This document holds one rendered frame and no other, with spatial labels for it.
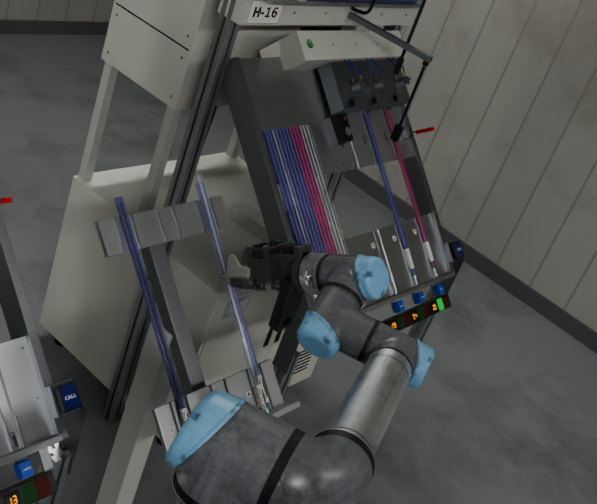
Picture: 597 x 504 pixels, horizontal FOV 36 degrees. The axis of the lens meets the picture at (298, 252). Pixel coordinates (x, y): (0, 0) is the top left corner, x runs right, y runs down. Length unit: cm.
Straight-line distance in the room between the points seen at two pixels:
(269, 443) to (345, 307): 42
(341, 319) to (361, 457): 34
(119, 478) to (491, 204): 286
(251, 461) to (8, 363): 70
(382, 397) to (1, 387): 71
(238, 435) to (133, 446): 95
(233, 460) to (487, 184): 354
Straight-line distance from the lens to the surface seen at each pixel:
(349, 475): 118
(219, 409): 117
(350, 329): 149
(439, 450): 333
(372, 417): 130
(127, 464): 212
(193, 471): 119
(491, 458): 343
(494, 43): 453
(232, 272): 173
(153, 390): 198
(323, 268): 157
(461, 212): 467
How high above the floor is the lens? 192
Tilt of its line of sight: 28 degrees down
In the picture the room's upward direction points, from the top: 21 degrees clockwise
